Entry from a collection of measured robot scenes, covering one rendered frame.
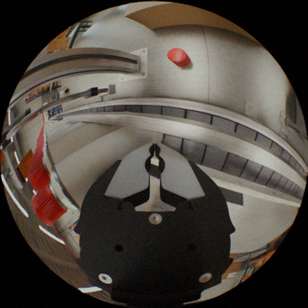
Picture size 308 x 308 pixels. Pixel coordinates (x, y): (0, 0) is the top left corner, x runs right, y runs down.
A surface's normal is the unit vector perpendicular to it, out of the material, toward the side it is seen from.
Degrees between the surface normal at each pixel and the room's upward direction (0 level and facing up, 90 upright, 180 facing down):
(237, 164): 0
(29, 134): 90
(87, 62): 90
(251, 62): 0
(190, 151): 0
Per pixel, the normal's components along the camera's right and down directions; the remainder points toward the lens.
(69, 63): 0.86, 0.28
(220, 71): -0.50, 0.47
